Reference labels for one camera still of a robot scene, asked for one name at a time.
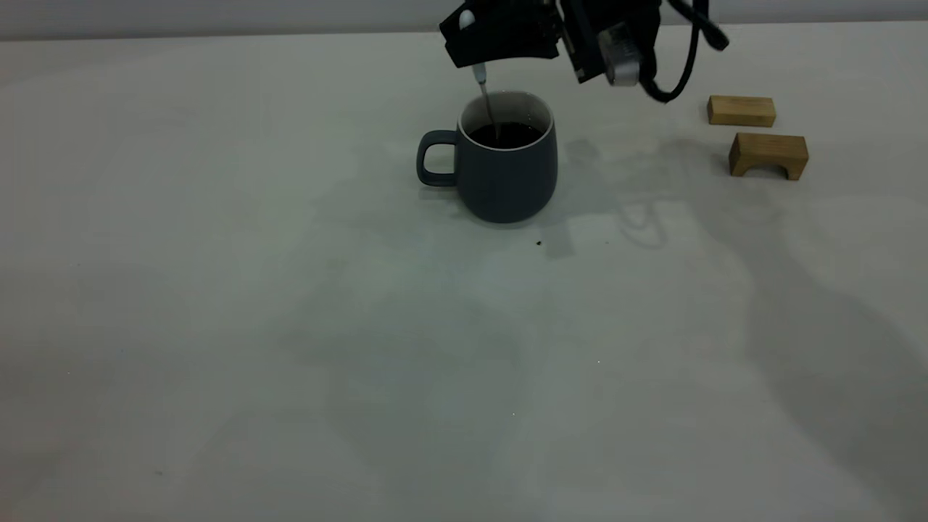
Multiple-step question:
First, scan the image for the arched wooden block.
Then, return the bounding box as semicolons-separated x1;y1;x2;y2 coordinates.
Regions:
728;132;809;181

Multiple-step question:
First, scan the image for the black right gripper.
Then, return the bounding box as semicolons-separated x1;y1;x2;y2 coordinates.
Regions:
439;0;665;80

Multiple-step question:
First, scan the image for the black right camera cable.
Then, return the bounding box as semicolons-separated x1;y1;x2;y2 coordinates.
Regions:
642;0;730;104

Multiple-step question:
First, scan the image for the flat rectangular wooden block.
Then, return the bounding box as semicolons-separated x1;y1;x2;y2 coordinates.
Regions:
707;95;776;128

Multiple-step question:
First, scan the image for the grey spoon with white handle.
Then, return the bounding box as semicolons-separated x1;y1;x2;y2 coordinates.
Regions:
458;9;502;144

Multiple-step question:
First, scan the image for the dark coffee liquid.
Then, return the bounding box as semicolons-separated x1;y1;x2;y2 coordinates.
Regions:
470;122;544;150

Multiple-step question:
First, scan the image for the dark grey ceramic mug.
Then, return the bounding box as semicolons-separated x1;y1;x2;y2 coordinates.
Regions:
416;91;559;224

